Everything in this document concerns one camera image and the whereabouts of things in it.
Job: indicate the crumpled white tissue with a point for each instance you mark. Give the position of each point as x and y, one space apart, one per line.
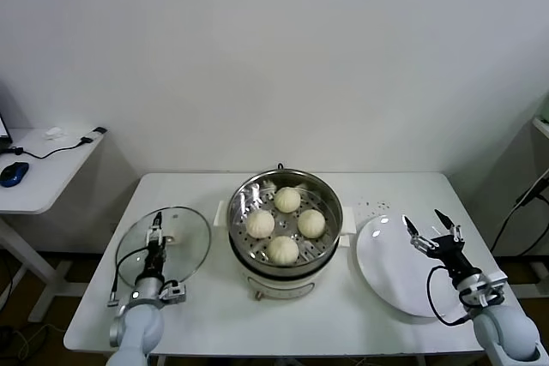
55 132

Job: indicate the white work table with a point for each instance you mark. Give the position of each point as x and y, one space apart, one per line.
334 336

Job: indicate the stainless steel steamer basket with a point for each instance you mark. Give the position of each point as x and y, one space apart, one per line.
330 211

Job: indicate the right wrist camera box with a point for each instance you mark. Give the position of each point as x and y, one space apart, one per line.
489 284

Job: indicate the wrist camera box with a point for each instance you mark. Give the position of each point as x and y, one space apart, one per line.
173 291
489 284

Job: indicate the white shelf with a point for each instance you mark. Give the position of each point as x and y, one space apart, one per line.
541 122

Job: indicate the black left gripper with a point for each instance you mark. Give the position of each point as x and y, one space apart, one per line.
154 261

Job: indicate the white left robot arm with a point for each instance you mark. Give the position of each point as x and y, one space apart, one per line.
139 327

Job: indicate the white electric cooker pot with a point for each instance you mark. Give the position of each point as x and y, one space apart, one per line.
279 286

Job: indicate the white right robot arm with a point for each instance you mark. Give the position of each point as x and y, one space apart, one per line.
508 336

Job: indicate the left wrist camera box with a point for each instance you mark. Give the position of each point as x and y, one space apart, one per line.
173 291

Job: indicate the white side desk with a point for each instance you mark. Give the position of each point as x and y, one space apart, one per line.
43 186

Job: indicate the white round plate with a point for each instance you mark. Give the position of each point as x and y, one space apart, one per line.
386 263

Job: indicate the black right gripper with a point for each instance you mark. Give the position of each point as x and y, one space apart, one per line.
450 254

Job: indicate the blue computer mouse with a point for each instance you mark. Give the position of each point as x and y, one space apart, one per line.
15 173

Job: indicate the glass pot lid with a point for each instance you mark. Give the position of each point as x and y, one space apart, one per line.
188 254

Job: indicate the pale green object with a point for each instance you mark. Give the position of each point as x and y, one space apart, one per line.
545 111

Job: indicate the white steamed baozi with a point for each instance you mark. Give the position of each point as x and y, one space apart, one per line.
287 199
283 250
261 224
311 223

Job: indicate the black laptop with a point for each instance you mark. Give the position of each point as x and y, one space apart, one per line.
3 126

